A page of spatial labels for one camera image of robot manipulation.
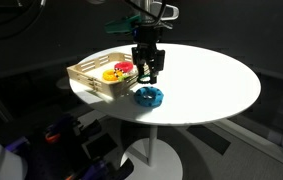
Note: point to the yellow green striped toy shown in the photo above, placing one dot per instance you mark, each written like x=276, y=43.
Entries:
x=121, y=76

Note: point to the slatted wooden tray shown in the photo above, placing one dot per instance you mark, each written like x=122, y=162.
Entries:
x=112, y=89

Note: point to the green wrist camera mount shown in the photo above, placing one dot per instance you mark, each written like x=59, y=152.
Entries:
x=121, y=25

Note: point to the white table pedestal base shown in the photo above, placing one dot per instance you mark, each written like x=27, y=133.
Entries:
x=161, y=160

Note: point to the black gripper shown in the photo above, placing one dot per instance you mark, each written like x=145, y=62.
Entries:
x=147, y=55

